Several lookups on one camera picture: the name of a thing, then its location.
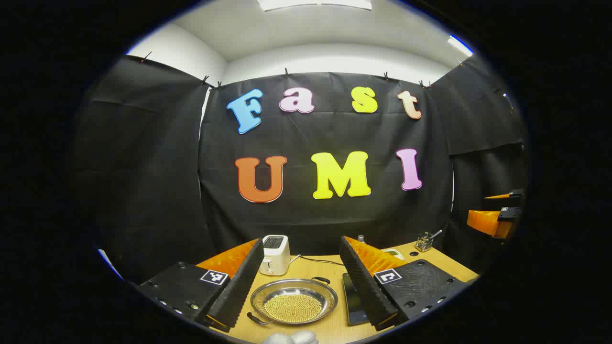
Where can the steel pot with beans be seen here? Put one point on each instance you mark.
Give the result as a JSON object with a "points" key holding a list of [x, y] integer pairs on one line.
{"points": [[291, 308]]}

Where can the black induction cooktop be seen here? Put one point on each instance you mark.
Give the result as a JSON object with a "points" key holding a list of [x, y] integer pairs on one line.
{"points": [[355, 306]]}

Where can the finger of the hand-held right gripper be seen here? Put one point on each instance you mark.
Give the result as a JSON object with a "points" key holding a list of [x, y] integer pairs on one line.
{"points": [[514, 194], [485, 222]]}

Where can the white toaster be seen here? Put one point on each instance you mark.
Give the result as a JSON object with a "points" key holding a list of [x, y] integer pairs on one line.
{"points": [[275, 260]]}

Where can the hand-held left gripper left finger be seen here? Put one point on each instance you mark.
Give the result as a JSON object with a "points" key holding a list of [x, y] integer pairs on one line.
{"points": [[239, 286]]}

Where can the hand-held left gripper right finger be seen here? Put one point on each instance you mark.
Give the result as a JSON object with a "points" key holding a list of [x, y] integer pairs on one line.
{"points": [[366, 286]]}

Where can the small ceiling light panel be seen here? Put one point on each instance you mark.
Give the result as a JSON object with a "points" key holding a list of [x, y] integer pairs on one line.
{"points": [[459, 45]]}

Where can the large ceiling light panel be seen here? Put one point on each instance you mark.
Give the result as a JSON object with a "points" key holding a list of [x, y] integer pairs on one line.
{"points": [[315, 4]]}

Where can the white divided bean tray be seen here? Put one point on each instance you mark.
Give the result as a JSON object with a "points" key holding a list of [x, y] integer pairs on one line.
{"points": [[394, 253]]}

